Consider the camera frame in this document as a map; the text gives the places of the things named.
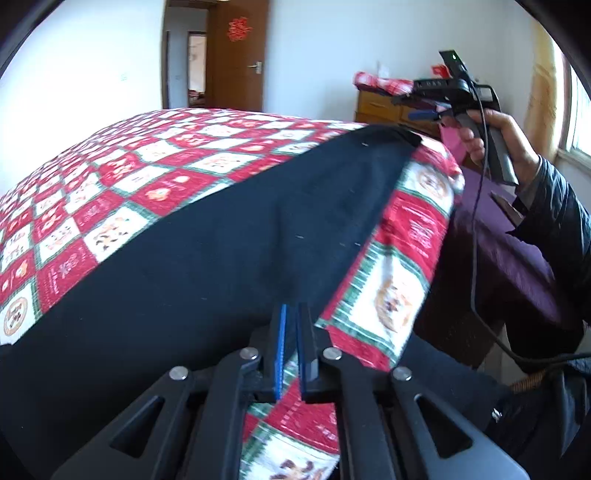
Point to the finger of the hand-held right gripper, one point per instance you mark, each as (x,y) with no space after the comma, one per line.
(421,114)
(406,99)

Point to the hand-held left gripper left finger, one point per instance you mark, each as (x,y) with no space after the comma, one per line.
(280,355)

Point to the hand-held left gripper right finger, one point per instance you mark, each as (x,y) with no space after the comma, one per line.
(303,355)

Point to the black pants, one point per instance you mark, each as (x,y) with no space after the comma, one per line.
(207,258)

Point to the person's right forearm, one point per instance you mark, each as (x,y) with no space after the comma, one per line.
(563,221)

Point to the person's right hand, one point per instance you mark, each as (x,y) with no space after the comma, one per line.
(512,138)

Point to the small red box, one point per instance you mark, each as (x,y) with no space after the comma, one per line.
(440,71)

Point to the red checkered cloth bundle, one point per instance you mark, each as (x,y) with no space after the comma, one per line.
(383,83)

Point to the wooden dresser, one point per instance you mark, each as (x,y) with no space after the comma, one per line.
(374,108)

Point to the pink cloth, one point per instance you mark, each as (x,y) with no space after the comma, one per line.
(453,141)

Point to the yellow patterned curtain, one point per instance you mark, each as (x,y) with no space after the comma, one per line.
(545,92)

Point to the window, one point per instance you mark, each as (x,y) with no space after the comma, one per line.
(579,120)

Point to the purple cloth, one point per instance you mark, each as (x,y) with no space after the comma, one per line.
(498,258)

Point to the brown wooden door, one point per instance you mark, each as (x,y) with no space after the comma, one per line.
(235,78)

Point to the red paper door decoration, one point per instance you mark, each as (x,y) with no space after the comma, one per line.
(238,29)

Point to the brown wicker basket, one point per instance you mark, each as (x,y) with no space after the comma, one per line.
(531,382)

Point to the red checkered printed bed sheet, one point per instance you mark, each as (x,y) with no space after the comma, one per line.
(138,161)

